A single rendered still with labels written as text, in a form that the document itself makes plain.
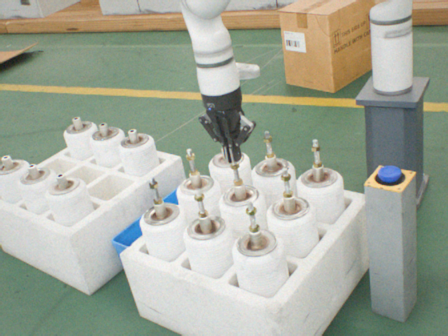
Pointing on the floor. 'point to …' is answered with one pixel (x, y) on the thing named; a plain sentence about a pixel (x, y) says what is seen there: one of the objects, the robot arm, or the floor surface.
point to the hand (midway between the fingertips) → (232, 153)
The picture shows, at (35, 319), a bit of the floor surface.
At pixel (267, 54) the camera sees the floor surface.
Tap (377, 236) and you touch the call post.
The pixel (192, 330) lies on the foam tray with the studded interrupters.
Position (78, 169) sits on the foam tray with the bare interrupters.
